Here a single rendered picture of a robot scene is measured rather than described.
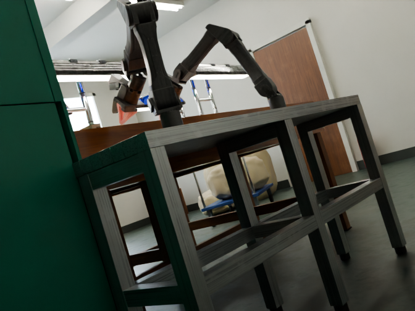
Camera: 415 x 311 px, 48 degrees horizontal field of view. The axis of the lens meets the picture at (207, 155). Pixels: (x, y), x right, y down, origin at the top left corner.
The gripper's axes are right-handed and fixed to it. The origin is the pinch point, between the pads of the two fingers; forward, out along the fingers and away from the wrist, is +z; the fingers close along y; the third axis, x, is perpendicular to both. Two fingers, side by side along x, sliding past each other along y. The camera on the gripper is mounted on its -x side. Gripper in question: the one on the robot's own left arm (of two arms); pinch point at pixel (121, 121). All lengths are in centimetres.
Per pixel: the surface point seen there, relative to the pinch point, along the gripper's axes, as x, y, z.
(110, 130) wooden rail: 16.8, 24.6, -9.9
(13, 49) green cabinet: 2, 52, -28
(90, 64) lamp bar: -28.9, -5.4, -8.3
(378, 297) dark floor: 104, -22, 4
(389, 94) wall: -13, -481, 17
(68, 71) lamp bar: -25.0, 7.8, -7.3
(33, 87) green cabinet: 9, 50, -21
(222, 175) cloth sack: -76, -279, 141
